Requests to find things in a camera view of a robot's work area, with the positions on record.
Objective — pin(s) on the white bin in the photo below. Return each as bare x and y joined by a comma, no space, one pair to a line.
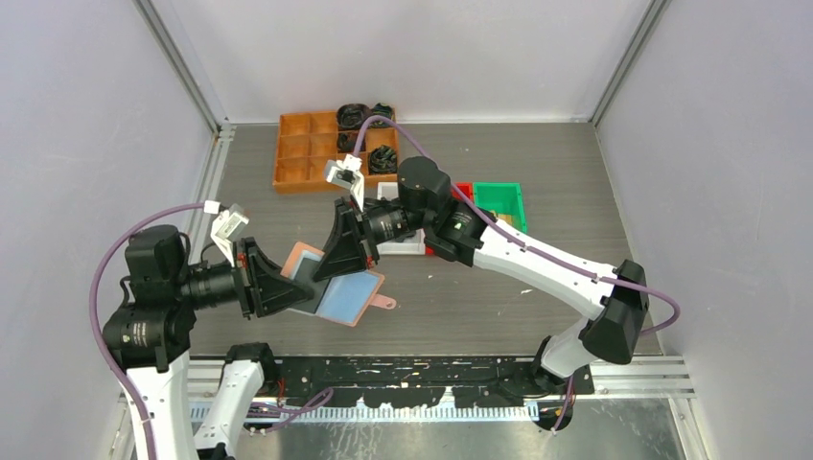
406,245

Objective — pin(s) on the dark grey credit card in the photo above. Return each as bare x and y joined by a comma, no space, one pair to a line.
304,273

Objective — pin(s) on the tan leather card holder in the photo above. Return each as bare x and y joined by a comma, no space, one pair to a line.
347,297

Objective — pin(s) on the orange compartment tray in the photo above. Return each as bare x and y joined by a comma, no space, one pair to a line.
307,140

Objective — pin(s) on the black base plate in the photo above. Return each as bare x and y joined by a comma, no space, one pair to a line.
410,381

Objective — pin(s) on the red bin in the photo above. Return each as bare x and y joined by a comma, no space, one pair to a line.
467,189

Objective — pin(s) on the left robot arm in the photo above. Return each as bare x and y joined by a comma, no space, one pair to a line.
149,338

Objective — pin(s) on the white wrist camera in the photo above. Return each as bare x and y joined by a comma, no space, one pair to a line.
226,227
346,174

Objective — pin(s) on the black rolled belt top right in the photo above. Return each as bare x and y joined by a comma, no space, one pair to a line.
382,110

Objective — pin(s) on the black rolled belt lower right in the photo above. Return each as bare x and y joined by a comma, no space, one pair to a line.
383,160

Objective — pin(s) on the green bin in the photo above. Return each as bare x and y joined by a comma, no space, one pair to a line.
502,197

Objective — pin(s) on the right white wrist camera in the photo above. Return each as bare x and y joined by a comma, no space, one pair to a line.
346,174

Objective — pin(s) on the black rolled belt top left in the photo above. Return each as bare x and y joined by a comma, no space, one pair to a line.
352,115

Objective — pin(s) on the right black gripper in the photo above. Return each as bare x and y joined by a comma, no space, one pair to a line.
347,250

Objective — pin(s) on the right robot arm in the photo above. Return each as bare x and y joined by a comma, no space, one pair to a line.
610,299

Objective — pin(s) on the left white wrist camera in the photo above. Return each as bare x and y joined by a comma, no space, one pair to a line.
226,227

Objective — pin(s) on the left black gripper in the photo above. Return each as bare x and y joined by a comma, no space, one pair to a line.
259,281

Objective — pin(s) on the black rolled belt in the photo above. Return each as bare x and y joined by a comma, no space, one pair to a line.
383,160
382,110
352,115
346,141

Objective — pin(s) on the black rolled belt middle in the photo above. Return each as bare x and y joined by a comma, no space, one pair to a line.
346,141

